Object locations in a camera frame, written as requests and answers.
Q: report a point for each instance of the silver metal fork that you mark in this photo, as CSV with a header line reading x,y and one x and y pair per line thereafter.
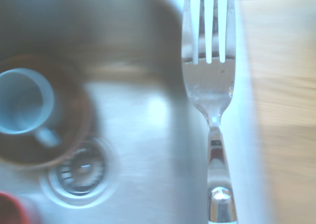
x,y
209,85

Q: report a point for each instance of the stainless steel kitchen sink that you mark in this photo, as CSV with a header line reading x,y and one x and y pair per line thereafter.
x,y
148,147

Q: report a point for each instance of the metal sink drain strainer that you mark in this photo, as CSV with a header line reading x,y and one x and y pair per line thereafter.
x,y
81,170

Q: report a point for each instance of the brown wooden bowl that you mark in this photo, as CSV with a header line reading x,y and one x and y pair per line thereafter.
x,y
71,125

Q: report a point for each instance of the grey-blue ceramic mug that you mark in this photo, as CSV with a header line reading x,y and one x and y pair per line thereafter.
x,y
22,107

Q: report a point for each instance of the red ceramic mug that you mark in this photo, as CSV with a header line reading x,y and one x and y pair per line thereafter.
x,y
12,208

